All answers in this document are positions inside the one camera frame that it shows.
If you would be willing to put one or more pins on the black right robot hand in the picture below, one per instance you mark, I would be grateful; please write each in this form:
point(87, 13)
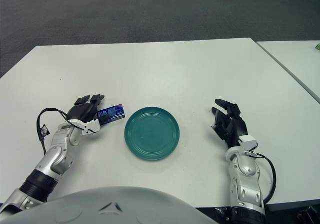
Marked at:
point(236, 128)

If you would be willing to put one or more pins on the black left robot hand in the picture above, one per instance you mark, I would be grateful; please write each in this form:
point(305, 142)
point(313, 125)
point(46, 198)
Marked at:
point(82, 112)

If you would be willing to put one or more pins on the blue gum pack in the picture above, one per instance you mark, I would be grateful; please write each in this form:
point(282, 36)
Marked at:
point(112, 113)

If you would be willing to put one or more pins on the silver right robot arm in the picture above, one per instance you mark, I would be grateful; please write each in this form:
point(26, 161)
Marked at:
point(246, 181)

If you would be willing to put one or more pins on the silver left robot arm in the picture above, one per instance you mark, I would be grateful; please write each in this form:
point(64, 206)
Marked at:
point(57, 159)

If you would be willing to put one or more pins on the teal round plate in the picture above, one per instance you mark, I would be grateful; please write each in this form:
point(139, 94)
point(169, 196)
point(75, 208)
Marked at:
point(151, 133)

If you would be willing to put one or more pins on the adjacent white table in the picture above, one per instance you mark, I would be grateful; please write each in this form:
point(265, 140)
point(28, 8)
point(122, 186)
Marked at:
point(298, 58)

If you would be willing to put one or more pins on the grey robot torso shell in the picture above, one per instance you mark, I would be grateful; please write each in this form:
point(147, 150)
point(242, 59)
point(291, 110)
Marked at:
point(100, 209)

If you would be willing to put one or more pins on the dark equipment under table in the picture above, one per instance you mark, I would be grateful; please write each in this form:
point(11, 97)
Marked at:
point(310, 215)

